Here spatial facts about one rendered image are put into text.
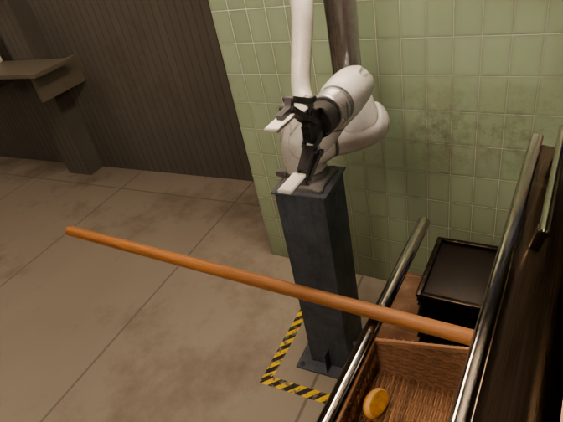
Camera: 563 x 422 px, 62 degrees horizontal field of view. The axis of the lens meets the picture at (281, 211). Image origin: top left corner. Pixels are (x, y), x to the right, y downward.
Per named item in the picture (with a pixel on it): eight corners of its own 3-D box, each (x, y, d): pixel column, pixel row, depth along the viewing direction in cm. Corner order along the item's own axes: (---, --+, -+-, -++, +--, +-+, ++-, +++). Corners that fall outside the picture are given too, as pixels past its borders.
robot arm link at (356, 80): (366, 104, 104) (335, 140, 114) (389, 77, 115) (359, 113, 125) (329, 72, 105) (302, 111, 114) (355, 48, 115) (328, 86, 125)
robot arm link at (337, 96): (355, 123, 109) (345, 135, 105) (320, 120, 113) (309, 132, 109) (351, 85, 104) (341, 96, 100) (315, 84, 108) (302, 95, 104)
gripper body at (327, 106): (338, 97, 100) (319, 115, 94) (342, 133, 105) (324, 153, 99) (307, 96, 104) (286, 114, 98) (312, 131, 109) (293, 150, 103)
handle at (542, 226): (550, 149, 90) (559, 151, 89) (525, 258, 68) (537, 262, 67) (560, 122, 86) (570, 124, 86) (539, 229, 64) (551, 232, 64)
